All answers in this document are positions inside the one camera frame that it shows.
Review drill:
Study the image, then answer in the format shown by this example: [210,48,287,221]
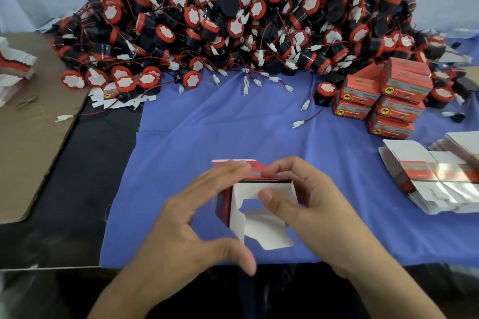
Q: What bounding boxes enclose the single red black buzzer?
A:
[292,81,339,129]

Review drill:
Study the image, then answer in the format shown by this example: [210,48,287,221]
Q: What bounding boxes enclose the stack of paper boxes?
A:
[378,132,479,215]
[0,37,37,107]

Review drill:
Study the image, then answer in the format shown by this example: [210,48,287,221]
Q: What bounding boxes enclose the orange white paper box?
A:
[368,115,415,140]
[333,100,373,120]
[374,96,426,123]
[350,61,386,83]
[340,76,383,107]
[380,70,434,104]
[212,158,300,251]
[385,57,434,79]

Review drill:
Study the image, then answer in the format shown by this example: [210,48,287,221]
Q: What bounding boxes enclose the brown cardboard sheet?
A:
[0,32,89,224]

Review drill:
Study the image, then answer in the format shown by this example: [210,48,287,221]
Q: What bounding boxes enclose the rubber band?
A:
[15,96,38,110]

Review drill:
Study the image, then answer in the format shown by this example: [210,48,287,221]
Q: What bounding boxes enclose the person's left hand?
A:
[112,161,259,309]

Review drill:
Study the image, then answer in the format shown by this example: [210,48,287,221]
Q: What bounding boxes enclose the pile of black red buzzers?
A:
[51,0,469,107]

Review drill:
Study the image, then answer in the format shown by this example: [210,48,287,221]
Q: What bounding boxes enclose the person's right hand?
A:
[256,156,390,280]

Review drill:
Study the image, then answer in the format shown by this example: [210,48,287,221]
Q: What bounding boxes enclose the blue cloth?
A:
[99,38,479,270]

